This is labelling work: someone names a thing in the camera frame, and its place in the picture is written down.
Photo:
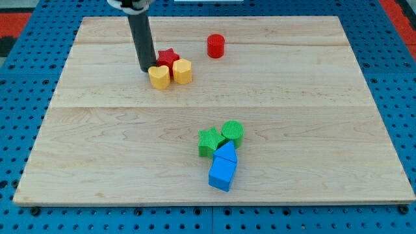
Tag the yellow hexagon block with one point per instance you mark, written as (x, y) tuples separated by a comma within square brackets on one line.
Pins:
[(182, 71)]

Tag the yellow heart block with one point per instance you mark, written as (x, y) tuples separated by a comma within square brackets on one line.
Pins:
[(159, 77)]

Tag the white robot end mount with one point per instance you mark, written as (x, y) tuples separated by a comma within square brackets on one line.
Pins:
[(131, 7)]

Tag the green cylinder block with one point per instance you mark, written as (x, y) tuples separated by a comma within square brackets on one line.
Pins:
[(233, 131)]

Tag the green star block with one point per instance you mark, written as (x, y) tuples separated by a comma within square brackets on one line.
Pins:
[(209, 141)]

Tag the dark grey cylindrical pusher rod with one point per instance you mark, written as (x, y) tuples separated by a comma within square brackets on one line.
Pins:
[(143, 41)]

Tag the blue cube block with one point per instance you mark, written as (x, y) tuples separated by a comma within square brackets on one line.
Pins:
[(221, 174)]

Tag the red star block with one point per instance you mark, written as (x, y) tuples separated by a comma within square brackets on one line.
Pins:
[(167, 58)]

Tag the red cylinder block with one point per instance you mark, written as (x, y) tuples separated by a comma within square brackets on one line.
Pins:
[(215, 46)]

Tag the light wooden board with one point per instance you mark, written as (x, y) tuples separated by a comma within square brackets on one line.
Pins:
[(312, 132)]

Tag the blue triangle block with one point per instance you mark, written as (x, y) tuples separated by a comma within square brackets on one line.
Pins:
[(227, 152)]

